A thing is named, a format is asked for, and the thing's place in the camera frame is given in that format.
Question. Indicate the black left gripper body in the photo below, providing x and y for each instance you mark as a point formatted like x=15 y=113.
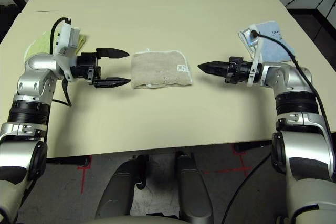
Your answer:
x=85 y=68

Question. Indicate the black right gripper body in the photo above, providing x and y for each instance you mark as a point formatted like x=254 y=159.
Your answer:
x=237 y=70

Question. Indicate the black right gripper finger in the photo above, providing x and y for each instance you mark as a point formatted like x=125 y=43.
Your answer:
x=214 y=72
x=214 y=65

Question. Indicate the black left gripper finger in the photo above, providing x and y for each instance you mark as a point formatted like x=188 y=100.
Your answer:
x=113 y=82
x=113 y=53

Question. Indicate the beige towel white trim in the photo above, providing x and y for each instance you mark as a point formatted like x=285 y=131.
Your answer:
x=157 y=69

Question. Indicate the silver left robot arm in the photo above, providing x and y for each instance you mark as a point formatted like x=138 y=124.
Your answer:
x=34 y=82

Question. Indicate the folded blue towel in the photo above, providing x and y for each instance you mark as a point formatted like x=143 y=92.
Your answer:
x=273 y=45

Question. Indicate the folded green towel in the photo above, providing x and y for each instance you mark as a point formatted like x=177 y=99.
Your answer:
x=39 y=45

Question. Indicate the black low platform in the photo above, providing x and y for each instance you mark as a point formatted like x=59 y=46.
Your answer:
x=312 y=19

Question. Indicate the black foam floor mat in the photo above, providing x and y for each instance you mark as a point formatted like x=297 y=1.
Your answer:
x=8 y=16

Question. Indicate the beige robot torso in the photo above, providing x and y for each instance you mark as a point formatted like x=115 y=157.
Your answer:
x=134 y=220

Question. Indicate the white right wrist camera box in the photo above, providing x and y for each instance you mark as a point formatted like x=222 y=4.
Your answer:
x=256 y=51

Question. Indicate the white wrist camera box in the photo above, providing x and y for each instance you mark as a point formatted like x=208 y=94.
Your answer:
x=67 y=41
x=256 y=51

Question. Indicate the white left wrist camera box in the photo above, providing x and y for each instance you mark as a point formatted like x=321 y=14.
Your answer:
x=67 y=41

